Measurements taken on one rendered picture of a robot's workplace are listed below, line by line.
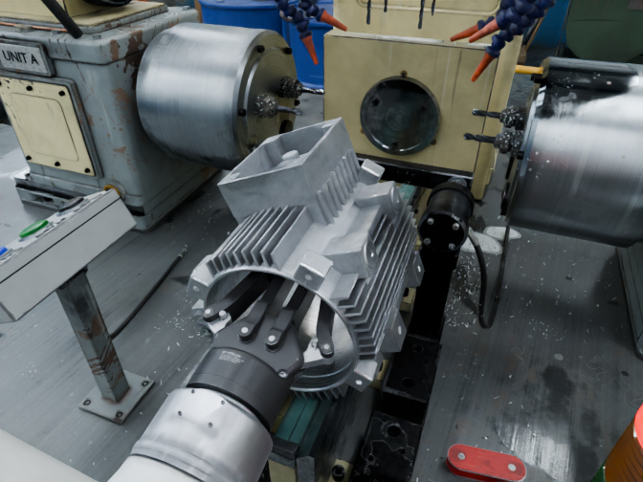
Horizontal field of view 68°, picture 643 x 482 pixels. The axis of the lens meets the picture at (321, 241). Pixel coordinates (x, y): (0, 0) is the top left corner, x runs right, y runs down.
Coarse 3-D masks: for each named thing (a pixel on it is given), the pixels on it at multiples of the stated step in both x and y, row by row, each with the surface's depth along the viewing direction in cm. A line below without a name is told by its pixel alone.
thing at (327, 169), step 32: (320, 128) 53; (256, 160) 53; (288, 160) 49; (320, 160) 46; (352, 160) 53; (224, 192) 48; (256, 192) 46; (288, 192) 45; (320, 192) 44; (352, 192) 51
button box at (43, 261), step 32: (64, 224) 48; (96, 224) 51; (128, 224) 54; (0, 256) 44; (32, 256) 45; (64, 256) 47; (96, 256) 50; (0, 288) 42; (32, 288) 44; (0, 320) 44
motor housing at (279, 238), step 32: (256, 224) 44; (288, 224) 44; (320, 224) 46; (352, 224) 47; (384, 224) 49; (224, 256) 42; (256, 256) 40; (288, 256) 41; (384, 256) 46; (224, 288) 49; (320, 288) 40; (352, 288) 40; (384, 288) 44; (352, 320) 40; (384, 320) 45; (352, 352) 47; (320, 384) 48
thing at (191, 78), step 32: (192, 32) 78; (224, 32) 77; (256, 32) 77; (160, 64) 76; (192, 64) 75; (224, 64) 73; (256, 64) 76; (288, 64) 86; (160, 96) 77; (192, 96) 75; (224, 96) 73; (256, 96) 78; (288, 96) 87; (160, 128) 80; (192, 128) 77; (224, 128) 75; (256, 128) 80; (288, 128) 91; (192, 160) 85; (224, 160) 80
